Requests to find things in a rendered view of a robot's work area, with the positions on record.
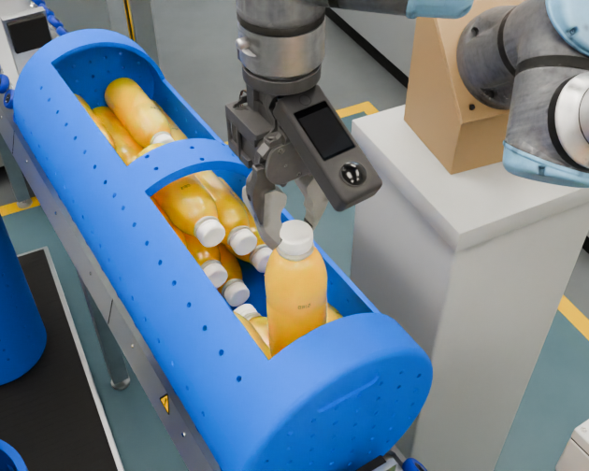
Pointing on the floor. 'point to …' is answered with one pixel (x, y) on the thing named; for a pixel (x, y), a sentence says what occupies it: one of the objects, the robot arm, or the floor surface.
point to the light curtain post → (141, 26)
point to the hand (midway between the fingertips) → (294, 235)
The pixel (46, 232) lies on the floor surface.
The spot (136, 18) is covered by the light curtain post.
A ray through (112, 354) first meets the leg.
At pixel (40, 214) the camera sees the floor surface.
